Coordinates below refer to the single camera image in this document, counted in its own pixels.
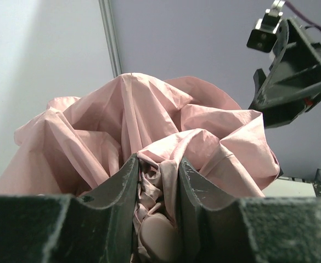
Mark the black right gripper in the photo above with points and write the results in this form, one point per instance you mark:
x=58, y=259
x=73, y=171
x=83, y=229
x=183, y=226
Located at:
x=293, y=85

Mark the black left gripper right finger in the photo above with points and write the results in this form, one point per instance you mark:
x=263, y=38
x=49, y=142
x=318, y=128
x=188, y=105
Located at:
x=217, y=227

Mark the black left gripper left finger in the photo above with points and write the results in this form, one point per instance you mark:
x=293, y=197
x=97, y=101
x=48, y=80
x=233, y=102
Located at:
x=96, y=227

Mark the pink folding umbrella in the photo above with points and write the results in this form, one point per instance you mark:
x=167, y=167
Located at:
x=77, y=144

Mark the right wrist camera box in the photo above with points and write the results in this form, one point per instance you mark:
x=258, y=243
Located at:
x=264, y=34

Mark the left corner aluminium post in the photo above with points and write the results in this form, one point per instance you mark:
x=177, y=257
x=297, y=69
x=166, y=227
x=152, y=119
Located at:
x=111, y=36

